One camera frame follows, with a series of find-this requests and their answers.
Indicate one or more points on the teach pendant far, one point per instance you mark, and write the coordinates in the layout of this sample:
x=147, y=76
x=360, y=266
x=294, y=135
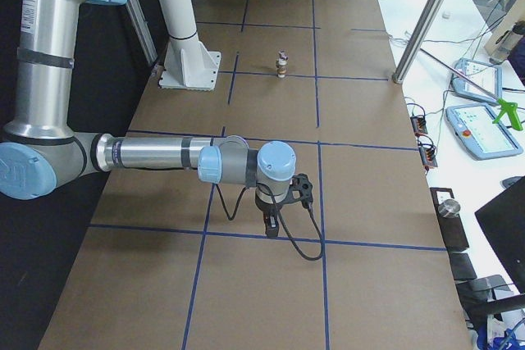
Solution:
x=485, y=74

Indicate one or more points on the chrome angle pipe fitting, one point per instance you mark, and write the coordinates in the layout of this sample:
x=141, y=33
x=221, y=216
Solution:
x=282, y=55

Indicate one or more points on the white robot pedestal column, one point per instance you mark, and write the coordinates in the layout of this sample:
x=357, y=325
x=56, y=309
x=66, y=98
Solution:
x=187, y=64

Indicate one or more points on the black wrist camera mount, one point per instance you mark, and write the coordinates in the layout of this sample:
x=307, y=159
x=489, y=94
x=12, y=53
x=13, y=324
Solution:
x=300, y=190

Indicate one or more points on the teach pendant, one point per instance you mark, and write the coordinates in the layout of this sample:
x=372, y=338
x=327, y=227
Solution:
x=474, y=126
x=485, y=74

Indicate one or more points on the black laptop lid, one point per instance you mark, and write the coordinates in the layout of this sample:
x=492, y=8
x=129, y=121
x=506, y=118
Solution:
x=502, y=223

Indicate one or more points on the black box with steel cylinder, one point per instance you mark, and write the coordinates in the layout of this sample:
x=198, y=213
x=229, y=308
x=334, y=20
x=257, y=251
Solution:
x=447, y=210

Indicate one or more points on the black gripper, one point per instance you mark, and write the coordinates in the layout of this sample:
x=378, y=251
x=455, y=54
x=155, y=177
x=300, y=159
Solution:
x=266, y=206

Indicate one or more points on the aluminium frame post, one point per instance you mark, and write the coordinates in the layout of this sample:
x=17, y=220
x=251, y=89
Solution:
x=424, y=23

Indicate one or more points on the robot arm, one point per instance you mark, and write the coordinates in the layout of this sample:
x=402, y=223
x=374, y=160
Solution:
x=40, y=152

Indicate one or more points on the white brass PPR valve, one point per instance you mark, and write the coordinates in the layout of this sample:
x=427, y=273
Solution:
x=281, y=68

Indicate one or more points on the black connector block right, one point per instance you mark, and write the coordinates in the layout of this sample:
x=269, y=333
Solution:
x=427, y=153

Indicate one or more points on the black connector block left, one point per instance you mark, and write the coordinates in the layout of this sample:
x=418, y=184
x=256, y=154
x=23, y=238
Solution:
x=419, y=124

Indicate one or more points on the green handled reacher grabber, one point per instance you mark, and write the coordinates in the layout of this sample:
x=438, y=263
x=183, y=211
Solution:
x=506, y=108

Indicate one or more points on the teach pendant near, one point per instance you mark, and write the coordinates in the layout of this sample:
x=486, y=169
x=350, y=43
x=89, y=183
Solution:
x=474, y=126

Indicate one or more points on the black connector block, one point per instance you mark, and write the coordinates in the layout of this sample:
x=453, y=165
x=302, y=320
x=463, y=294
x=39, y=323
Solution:
x=419, y=124
x=427, y=153

